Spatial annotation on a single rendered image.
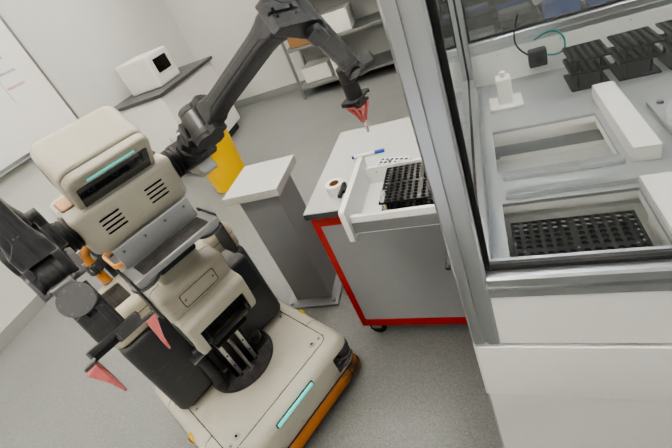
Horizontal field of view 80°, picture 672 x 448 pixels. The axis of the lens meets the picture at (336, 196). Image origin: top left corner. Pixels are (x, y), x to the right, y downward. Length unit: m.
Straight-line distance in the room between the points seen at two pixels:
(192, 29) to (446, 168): 5.69
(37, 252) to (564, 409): 0.93
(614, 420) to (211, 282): 1.00
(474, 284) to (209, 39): 5.60
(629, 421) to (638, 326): 0.25
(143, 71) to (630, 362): 4.40
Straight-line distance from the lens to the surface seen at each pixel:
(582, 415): 0.87
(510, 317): 0.64
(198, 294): 1.27
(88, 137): 1.05
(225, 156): 3.63
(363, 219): 1.09
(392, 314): 1.79
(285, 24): 0.86
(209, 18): 5.88
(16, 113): 4.17
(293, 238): 1.92
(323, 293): 2.17
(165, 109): 4.31
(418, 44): 0.40
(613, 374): 0.76
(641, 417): 0.88
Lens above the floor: 1.52
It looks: 31 degrees down
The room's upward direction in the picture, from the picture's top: 24 degrees counter-clockwise
